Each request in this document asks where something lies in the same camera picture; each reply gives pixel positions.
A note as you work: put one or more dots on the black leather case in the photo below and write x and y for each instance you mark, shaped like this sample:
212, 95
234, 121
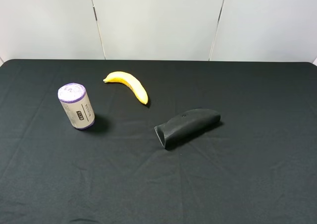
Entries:
186, 126

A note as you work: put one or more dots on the black tablecloth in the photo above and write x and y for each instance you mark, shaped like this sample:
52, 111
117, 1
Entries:
258, 166

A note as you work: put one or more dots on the white trash bag roll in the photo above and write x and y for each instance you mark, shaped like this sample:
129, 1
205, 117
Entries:
76, 104

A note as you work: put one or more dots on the yellow banana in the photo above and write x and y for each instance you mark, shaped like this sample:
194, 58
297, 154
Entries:
131, 82

